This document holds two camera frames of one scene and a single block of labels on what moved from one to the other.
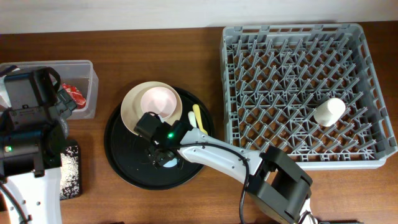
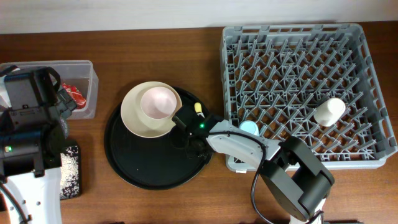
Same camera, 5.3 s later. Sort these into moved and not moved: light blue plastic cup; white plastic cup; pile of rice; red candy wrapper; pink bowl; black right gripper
Moved: black right gripper; light blue plastic cup
Not moved: white plastic cup; pile of rice; pink bowl; red candy wrapper
